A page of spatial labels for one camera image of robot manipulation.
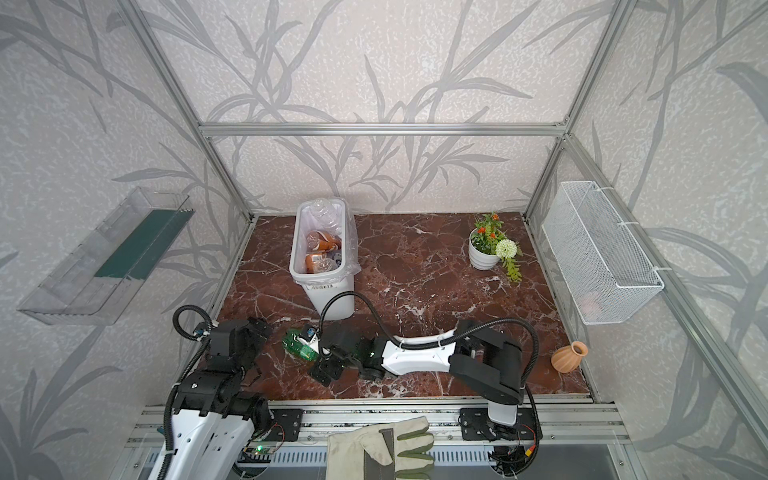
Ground circuit board wires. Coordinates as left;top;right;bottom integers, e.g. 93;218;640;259
238;422;287;464
488;440;539;475

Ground right circuit board wires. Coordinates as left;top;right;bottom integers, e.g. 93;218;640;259
488;440;539;475

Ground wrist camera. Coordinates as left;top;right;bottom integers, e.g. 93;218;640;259
192;323;212;341
299;323;319;345

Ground clear bottle white cap front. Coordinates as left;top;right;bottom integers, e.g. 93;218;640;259
309;198;343;235

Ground clear bottle white cap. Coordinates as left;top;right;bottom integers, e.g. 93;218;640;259
313;257;340;274
309;198;343;235

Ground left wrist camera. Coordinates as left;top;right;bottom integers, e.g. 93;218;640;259
192;323;212;341

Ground green plastic bottle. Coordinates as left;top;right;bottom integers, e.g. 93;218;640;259
282;328;319;362

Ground white plastic trash bin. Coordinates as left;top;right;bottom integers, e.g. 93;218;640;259
288;197;356;322

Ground white wire mesh basket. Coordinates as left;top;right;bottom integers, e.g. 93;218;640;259
542;181;665;325

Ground clear acrylic wall shelf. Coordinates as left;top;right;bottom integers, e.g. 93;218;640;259
18;187;195;326

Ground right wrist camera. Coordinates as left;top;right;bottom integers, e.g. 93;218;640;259
299;323;319;345

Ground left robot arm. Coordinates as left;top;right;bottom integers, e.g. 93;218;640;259
149;305;274;479

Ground clear bin liner bag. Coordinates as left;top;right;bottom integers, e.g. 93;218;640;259
290;198;362;285

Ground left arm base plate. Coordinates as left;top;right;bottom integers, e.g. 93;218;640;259
263;408;304;443

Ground beige green work glove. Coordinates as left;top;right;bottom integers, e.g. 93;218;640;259
326;416;434;480

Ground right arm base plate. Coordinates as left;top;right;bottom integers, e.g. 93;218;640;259
458;407;542;443

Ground left circuit board wires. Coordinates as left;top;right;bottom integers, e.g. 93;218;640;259
238;422;287;464

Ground small terracotta vase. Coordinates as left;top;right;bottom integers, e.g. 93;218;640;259
551;341;589;374

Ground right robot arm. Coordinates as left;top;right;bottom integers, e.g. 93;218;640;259
298;291;540;427

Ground white pot artificial flowers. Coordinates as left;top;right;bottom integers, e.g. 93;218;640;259
469;212;522;283

